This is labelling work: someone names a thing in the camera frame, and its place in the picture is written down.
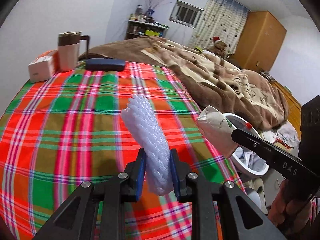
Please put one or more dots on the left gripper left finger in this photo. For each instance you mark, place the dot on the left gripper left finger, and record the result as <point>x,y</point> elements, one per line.
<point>76,217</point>

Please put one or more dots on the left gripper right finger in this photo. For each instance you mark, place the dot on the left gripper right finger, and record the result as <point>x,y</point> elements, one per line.
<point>219,210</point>

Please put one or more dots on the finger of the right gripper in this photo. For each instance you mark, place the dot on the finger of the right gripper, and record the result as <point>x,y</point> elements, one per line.
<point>286,164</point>

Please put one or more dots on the beige paper bag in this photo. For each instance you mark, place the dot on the beige paper bag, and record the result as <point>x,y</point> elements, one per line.
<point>217,129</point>

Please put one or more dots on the long white foam net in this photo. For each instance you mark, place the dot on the long white foam net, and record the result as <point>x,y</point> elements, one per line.
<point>140,119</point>

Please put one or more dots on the clear bottle red cap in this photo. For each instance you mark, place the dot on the clear bottle red cap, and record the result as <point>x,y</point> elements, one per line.
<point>248,125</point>

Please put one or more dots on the white round trash bin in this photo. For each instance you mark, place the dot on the white round trash bin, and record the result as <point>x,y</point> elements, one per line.
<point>246,161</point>

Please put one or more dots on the person right hand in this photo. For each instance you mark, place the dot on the person right hand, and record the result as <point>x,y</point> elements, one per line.
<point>279,207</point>

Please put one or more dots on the plaid tablecloth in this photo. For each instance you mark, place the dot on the plaid tablecloth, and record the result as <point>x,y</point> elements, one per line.
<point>59,133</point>

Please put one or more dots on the wooden wardrobe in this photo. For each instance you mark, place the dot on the wooden wardrobe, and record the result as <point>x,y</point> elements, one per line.
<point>260,42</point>

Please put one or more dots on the brown patterned blanket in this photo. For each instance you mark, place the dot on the brown patterned blanket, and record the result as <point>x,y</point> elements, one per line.
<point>209,79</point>

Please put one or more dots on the teddy bear santa hat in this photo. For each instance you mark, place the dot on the teddy bear santa hat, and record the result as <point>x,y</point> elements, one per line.
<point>218,48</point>

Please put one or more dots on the floral curtain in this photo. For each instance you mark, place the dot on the floral curtain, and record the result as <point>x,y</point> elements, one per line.
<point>221,18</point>

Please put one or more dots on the dark blue glasses case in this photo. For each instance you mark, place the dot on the dark blue glasses case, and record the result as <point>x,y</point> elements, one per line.
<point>105,65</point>

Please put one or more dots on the white orange cardboard box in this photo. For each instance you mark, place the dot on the white orange cardboard box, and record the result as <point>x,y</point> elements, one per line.
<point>44,66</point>

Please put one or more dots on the barred window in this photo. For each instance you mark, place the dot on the barred window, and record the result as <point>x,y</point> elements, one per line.
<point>186,14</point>

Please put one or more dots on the dark shelf desk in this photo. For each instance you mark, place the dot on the dark shelf desk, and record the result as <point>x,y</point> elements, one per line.
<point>137,29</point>

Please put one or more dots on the vase with branches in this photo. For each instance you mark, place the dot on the vase with branches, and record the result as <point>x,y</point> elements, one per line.
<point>152,5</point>

